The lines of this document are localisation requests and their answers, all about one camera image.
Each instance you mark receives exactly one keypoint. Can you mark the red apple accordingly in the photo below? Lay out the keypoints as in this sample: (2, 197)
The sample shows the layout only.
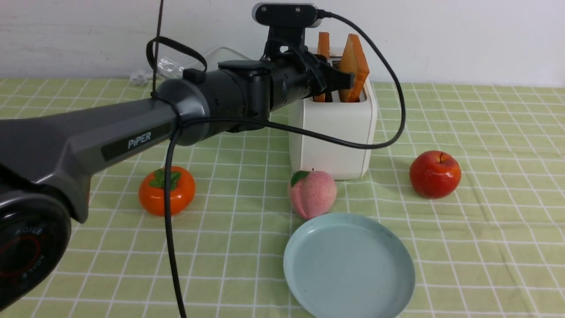
(434, 174)

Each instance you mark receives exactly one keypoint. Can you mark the green checkered tablecloth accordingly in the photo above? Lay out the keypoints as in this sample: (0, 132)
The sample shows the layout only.
(494, 248)

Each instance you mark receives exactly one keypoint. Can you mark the light blue plate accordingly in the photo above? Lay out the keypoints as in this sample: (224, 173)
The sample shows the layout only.
(342, 265)

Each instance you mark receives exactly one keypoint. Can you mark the orange persimmon with green leaf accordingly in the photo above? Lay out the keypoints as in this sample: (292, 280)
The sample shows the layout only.
(151, 191)

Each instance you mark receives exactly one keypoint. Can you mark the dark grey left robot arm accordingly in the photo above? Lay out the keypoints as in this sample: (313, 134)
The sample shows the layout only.
(47, 162)

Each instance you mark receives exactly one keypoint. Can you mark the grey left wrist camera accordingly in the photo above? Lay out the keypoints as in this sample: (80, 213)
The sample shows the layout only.
(287, 23)

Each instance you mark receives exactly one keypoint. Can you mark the pink peach with leaf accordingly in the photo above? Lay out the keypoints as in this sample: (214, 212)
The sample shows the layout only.
(312, 193)

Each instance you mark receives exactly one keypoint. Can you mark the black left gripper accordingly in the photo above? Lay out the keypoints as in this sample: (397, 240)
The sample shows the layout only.
(270, 85)

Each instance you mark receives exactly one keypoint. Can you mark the toasted bread slice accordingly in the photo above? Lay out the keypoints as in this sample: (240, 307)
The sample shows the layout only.
(353, 60)
(323, 49)

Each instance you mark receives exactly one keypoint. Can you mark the white two-slot toaster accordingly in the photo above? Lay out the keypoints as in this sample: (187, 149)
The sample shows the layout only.
(353, 122)

